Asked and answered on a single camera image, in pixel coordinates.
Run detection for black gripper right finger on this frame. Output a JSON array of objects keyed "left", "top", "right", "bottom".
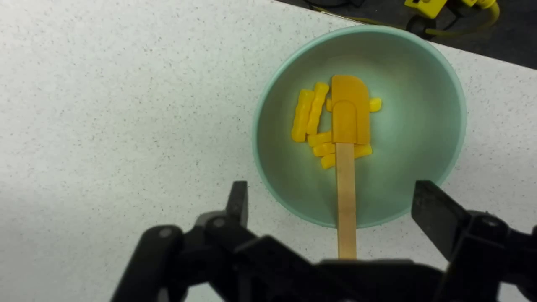
[{"left": 409, "top": 180, "right": 537, "bottom": 302}]

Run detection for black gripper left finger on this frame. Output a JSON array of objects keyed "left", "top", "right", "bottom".
[{"left": 110, "top": 180, "right": 316, "bottom": 302}]

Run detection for wooden spatula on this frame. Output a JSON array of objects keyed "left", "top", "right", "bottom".
[{"left": 328, "top": 74, "right": 372, "bottom": 262}]

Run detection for mint green bowl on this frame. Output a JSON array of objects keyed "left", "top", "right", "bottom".
[{"left": 249, "top": 24, "right": 467, "bottom": 232}]

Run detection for yellow food pieces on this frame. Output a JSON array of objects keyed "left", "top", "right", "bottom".
[{"left": 290, "top": 81, "right": 384, "bottom": 171}]

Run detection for yellow device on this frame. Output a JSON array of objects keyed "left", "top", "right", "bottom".
[{"left": 402, "top": 0, "right": 499, "bottom": 30}]

